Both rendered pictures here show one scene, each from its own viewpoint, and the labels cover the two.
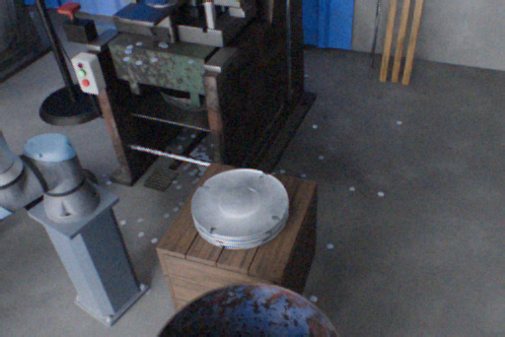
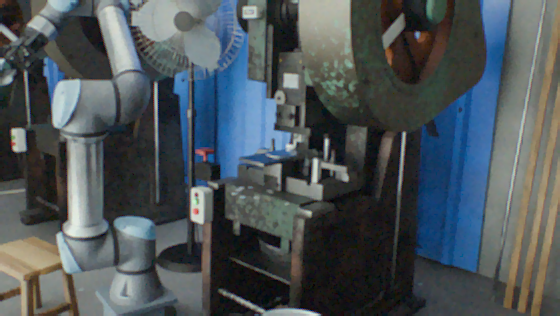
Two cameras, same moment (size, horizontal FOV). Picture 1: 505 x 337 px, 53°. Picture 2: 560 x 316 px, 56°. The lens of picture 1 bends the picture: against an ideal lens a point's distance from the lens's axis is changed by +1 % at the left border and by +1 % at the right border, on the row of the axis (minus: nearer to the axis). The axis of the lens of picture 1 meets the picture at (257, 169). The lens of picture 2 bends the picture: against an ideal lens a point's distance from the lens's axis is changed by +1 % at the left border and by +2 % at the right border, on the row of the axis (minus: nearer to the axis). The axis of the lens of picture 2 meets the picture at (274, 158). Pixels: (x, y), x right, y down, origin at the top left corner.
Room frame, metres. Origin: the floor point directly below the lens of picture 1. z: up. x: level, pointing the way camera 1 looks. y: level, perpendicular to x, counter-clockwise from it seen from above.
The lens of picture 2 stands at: (-0.23, -0.23, 1.19)
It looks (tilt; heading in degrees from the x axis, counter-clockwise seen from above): 12 degrees down; 15
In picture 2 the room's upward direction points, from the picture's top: 2 degrees clockwise
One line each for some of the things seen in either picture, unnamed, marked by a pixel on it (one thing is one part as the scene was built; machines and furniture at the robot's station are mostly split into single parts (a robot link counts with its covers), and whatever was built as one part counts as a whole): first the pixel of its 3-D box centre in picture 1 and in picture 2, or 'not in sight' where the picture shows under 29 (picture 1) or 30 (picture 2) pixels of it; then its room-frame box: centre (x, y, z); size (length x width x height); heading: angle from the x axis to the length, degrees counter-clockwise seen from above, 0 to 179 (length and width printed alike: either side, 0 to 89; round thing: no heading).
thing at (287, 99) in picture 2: not in sight; (297, 87); (1.77, 0.24, 1.04); 0.17 x 0.15 x 0.30; 154
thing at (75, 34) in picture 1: (85, 43); (208, 183); (1.74, 0.60, 0.62); 0.10 x 0.06 x 0.20; 64
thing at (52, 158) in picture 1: (52, 162); (133, 241); (1.06, 0.55, 0.62); 0.13 x 0.12 x 0.14; 135
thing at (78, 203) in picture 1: (68, 191); (136, 278); (1.06, 0.54, 0.50); 0.15 x 0.15 x 0.10
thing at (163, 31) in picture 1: (160, 23); (272, 172); (1.65, 0.30, 0.72); 0.25 x 0.14 x 0.14; 154
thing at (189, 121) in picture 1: (201, 96); (298, 258); (1.82, 0.21, 0.31); 0.43 x 0.42 x 0.01; 64
